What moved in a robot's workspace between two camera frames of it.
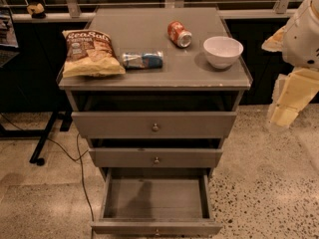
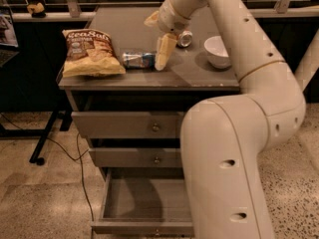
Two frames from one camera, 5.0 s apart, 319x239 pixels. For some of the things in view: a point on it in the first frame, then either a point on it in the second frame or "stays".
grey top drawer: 153,124 stays
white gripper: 301,40 -> 169,18
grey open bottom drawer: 157,201 stays
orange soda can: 178,34 stays
